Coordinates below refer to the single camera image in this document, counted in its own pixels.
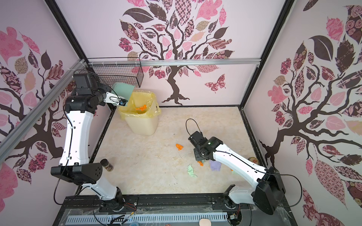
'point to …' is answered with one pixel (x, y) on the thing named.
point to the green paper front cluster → (190, 171)
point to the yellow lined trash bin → (142, 114)
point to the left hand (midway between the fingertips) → (101, 86)
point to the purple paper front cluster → (215, 165)
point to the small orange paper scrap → (179, 147)
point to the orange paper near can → (142, 108)
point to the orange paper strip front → (201, 163)
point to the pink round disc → (205, 222)
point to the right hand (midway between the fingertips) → (201, 152)
